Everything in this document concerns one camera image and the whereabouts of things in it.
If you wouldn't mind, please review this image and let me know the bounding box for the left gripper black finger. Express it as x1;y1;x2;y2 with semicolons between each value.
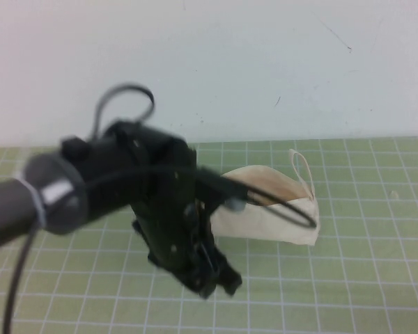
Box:
210;245;244;297
190;242;218;300

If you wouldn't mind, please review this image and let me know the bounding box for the cream fabric pencil case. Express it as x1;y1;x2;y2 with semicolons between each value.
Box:
210;148;320;246

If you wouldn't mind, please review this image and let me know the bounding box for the grey looped cable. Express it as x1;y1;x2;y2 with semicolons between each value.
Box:
91;82;157;141

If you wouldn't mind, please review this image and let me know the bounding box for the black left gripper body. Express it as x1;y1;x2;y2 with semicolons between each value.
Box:
131;173;217;301

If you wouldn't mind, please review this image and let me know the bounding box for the green grid cutting mat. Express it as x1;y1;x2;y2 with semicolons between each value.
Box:
0;137;418;334

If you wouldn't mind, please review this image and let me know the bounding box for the thin black cable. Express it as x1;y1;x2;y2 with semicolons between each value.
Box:
1;166;318;334

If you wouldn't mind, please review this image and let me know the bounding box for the white cable tie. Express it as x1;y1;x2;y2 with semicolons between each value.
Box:
17;176;48;229

